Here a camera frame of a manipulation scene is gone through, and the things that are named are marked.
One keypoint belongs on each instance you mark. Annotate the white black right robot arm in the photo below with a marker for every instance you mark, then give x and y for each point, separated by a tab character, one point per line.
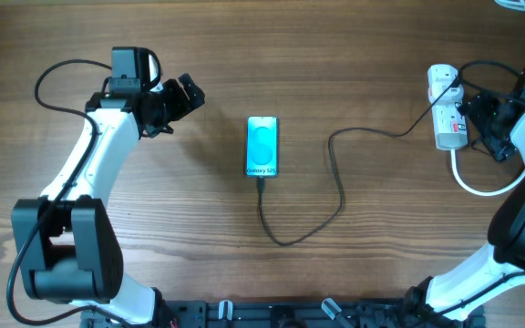
499	265

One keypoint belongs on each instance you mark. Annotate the teal screen Galaxy smartphone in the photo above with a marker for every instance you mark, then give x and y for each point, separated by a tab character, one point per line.
262	147

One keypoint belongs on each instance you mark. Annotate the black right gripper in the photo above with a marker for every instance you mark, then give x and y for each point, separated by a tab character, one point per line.
499	148

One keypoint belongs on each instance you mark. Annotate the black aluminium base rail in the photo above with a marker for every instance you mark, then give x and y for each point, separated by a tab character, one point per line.
378	313

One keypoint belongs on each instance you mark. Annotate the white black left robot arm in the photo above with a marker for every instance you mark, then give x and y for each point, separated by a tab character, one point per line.
67	250

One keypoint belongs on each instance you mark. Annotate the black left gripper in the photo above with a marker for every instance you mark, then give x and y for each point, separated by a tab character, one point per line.
180	107

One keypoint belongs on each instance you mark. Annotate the white power strip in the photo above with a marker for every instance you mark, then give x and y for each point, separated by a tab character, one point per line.
445	95

